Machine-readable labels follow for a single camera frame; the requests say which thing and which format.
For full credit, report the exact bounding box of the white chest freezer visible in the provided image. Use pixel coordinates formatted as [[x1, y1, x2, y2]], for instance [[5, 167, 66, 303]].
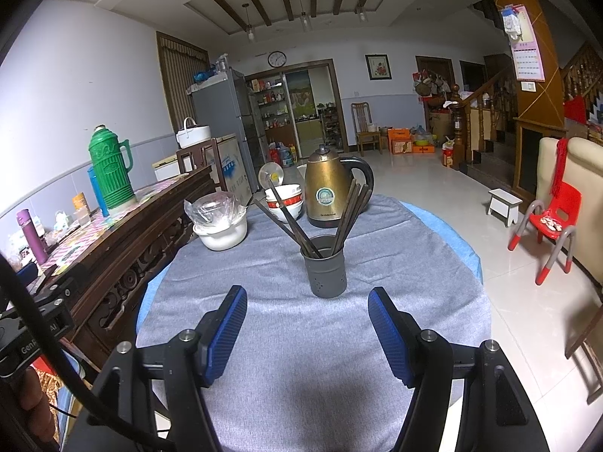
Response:
[[207, 134, 253, 203]]

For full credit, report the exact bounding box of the white bowl with red mark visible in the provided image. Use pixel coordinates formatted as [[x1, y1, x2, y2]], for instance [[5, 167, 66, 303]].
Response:
[[268, 205, 302, 223]]

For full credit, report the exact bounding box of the black cable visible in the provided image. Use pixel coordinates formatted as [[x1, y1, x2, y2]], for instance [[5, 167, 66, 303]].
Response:
[[0, 252, 176, 452]]

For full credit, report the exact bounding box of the grey tablecloth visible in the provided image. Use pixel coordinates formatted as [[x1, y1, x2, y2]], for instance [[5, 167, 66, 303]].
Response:
[[136, 193, 493, 452]]

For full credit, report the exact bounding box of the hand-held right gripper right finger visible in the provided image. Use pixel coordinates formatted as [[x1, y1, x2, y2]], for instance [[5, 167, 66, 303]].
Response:
[[367, 286, 549, 452]]

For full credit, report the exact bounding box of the grey refrigerator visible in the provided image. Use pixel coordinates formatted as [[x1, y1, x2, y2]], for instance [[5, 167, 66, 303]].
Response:
[[191, 68, 268, 194]]

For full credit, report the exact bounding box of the person's left hand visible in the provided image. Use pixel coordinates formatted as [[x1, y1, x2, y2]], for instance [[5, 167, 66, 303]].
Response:
[[19, 367, 60, 446]]

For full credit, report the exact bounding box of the patterned table runner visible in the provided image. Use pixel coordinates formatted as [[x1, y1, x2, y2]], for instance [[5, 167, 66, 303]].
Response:
[[42, 172, 189, 274]]

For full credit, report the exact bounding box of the brown striped curtain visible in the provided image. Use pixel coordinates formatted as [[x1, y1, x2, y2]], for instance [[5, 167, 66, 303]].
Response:
[[156, 32, 210, 135]]

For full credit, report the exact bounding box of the wooden staircase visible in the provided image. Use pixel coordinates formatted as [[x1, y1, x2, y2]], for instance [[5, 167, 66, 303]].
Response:
[[452, 63, 519, 180]]

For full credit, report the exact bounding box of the yellow cup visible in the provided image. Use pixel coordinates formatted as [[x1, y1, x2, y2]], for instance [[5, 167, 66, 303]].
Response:
[[72, 192, 91, 224]]

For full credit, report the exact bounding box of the bundle of dark wooden chopsticks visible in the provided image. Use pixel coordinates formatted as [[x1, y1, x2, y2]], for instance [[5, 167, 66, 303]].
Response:
[[253, 197, 323, 261], [331, 178, 374, 256]]

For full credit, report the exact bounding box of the blue table cover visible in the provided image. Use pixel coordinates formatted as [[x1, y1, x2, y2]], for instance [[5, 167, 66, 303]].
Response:
[[134, 200, 484, 340]]

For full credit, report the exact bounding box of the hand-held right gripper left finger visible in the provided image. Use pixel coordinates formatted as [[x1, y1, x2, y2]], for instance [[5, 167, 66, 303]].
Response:
[[61, 285, 248, 452]]

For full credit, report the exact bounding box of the golden electric kettle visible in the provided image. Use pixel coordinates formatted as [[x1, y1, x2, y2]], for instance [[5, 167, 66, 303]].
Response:
[[296, 144, 375, 229]]

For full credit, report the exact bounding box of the grey chopstick holder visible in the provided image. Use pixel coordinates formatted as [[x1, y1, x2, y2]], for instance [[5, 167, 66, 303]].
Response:
[[300, 235, 348, 299]]

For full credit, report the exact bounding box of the red plastic child chair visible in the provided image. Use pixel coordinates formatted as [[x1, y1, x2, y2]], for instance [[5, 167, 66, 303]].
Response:
[[508, 181, 582, 286]]

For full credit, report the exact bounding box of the white basket with handle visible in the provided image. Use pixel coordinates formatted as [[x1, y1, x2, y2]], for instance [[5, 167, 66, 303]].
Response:
[[176, 117, 213, 149]]

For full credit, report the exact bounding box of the blue bottle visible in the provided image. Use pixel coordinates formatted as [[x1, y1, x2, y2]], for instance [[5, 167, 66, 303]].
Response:
[[87, 165, 110, 217]]

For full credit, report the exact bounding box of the purple bottle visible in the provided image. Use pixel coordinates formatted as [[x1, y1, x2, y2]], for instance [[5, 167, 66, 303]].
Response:
[[16, 208, 49, 265]]

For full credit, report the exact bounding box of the white foam box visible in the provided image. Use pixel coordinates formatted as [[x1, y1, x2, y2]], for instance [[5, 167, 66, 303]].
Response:
[[152, 156, 190, 182]]

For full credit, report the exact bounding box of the framed flower picture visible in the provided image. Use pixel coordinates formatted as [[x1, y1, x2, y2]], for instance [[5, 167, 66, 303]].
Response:
[[365, 54, 393, 81]]

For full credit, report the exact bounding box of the carved dark wooden sideboard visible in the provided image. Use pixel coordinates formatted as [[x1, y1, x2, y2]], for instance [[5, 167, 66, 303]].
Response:
[[28, 165, 222, 377]]

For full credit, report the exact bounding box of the pink wall calendar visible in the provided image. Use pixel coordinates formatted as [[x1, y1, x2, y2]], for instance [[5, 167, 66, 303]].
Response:
[[510, 5, 546, 82]]

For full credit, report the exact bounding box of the small white stool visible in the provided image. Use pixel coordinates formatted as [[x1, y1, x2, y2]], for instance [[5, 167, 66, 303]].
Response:
[[487, 188, 523, 228]]

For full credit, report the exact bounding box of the clear plastic bag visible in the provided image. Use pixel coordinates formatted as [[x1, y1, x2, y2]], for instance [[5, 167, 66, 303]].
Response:
[[184, 191, 248, 229]]

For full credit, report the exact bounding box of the dark wooden door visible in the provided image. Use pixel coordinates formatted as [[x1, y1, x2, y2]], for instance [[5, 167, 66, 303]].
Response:
[[415, 55, 455, 104]]

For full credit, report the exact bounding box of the green thermos flask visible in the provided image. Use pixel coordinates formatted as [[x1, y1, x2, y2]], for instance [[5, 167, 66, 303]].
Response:
[[89, 125, 137, 210]]

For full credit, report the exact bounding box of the orange cardboard box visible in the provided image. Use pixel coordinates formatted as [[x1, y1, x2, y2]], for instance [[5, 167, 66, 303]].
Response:
[[387, 127, 436, 155]]

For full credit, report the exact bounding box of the white ceramic pot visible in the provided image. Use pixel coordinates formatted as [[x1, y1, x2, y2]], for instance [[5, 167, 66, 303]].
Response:
[[192, 212, 249, 252]]

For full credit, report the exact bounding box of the round white disc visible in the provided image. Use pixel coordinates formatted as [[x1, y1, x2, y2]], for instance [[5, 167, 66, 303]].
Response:
[[258, 162, 285, 190]]

